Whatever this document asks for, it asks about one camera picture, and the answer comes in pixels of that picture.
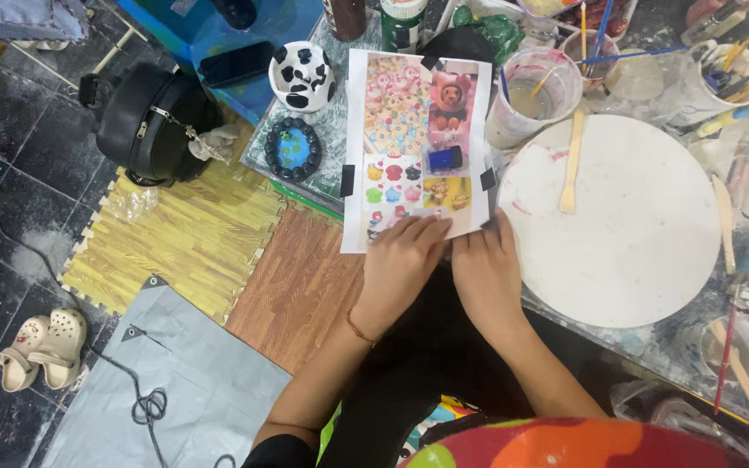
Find grey tarpaulin sheet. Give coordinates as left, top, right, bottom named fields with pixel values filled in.
left=39, top=276, right=295, bottom=468

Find white plush keychain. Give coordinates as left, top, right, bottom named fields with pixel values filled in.
left=186, top=124, right=241, bottom=163

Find person's left hand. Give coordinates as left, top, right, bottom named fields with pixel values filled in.
left=350, top=215, right=455, bottom=340

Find white cup of brushes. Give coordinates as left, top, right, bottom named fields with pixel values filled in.
left=672, top=26, right=749, bottom=129

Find black cable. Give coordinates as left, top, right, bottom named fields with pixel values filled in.
left=87, top=343, right=240, bottom=468

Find black smartphone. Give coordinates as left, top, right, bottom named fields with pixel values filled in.
left=197, top=40, right=278, bottom=89

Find long blue paintbrush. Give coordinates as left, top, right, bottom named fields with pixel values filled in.
left=575, top=45, right=691, bottom=65

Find brown paint bottle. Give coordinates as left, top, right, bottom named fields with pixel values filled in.
left=322, top=0, right=368, bottom=44

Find red handled paintbrush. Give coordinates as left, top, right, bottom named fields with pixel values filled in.
left=713, top=304, right=739, bottom=416

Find cow print ceramic cup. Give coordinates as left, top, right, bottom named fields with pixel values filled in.
left=268, top=41, right=338, bottom=113

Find crumpled green plastic bag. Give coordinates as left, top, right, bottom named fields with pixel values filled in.
left=452, top=5, right=525, bottom=64

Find round blue black clay dish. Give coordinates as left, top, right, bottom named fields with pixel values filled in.
left=263, top=116, right=322, bottom=182

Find white paint stained bowl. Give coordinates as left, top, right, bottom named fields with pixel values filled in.
left=699, top=315, right=749, bottom=382

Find flat wooden modelling spatula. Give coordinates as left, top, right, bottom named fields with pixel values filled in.
left=558, top=110, right=586, bottom=215

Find printed picture reference sheet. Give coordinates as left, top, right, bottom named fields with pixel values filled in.
left=339, top=48, right=500, bottom=255

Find blue painted low table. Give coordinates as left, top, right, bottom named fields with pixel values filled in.
left=114, top=0, right=325, bottom=126

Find crumpled clear plastic wrap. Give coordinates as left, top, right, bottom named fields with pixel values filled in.
left=106, top=188, right=160, bottom=223

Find long wooden modelling stick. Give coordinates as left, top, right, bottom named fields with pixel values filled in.
left=710, top=173, right=737, bottom=276

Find person's colourful garment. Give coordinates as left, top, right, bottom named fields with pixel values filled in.
left=399, top=416, right=749, bottom=468

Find brown foam floor mat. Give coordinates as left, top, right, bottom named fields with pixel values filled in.
left=224, top=206, right=366, bottom=377

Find green paint bottle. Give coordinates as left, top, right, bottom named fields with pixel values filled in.
left=379, top=0, right=428, bottom=55

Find small blue paint jar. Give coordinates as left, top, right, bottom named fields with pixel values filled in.
left=426, top=146, right=464, bottom=174

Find yellow handled paintbrush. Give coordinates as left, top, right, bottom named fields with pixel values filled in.
left=530, top=65, right=558, bottom=100

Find black round backpack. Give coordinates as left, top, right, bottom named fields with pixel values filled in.
left=78, top=61, right=226, bottom=189

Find beige clog shoe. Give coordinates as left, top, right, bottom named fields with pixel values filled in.
left=26, top=307, right=88, bottom=390
left=0, top=315, right=51, bottom=393

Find red bead bracelet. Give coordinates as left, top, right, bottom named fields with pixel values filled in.
left=346, top=308, right=379, bottom=346

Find person's right hand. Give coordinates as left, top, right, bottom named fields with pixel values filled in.
left=451, top=208, right=533, bottom=340

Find yellow foam floor mat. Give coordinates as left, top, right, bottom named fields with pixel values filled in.
left=56, top=122, right=288, bottom=325

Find person's black trousers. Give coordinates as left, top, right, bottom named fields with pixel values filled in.
left=317, top=260, right=616, bottom=468

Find striped blue white cloth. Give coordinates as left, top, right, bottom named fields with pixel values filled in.
left=0, top=0, right=91, bottom=74

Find stained plastic brush cup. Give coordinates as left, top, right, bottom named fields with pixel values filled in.
left=559, top=29, right=620, bottom=93

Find black cylinder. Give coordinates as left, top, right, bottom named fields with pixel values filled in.
left=211, top=0, right=259, bottom=31

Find white round board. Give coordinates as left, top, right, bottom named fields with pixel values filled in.
left=497, top=114, right=724, bottom=330

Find wide wooden spatula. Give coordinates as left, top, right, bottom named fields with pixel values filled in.
left=709, top=318, right=749, bottom=442

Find clear plastic cup murky water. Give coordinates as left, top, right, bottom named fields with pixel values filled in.
left=485, top=47, right=584, bottom=151

